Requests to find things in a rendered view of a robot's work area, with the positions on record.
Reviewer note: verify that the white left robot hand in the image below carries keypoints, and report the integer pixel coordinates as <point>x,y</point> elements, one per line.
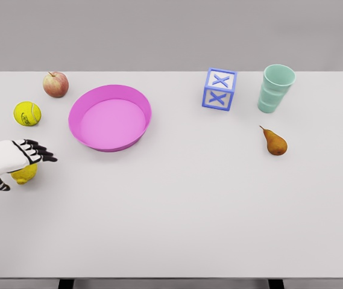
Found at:
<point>2,156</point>

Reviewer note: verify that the yellow lemon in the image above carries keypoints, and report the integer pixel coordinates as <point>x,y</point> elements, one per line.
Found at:
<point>23,174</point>

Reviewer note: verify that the pink round plate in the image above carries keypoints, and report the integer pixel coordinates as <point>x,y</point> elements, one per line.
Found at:
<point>111,120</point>

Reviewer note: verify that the yellow tennis ball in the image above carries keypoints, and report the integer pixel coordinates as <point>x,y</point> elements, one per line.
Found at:
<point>27,113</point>

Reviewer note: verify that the red-yellow apple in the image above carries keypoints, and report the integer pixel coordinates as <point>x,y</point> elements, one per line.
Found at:
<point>55,84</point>

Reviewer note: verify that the blue letter X block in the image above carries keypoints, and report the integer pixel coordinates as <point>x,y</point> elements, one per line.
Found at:
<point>218,90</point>

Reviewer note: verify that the brown pear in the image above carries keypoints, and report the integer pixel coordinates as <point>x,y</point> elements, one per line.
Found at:
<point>276,144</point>

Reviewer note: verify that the mint green ribbed cup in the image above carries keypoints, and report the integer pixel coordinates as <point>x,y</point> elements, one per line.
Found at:
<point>273,90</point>

